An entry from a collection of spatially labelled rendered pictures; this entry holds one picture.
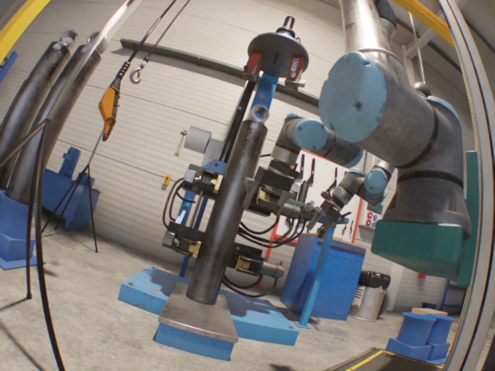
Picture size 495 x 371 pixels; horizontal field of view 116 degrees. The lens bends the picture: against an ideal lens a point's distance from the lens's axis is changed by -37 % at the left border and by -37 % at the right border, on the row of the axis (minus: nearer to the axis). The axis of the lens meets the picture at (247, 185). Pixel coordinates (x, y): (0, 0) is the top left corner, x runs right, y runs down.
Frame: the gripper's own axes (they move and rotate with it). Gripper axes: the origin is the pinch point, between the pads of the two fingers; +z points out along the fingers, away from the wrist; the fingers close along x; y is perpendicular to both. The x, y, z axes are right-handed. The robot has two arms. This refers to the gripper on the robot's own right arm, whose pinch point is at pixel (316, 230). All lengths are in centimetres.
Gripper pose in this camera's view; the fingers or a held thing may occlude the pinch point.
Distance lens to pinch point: 112.9
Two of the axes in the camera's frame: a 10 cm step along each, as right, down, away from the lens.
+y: 5.2, 4.1, -7.5
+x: 5.9, 4.6, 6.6
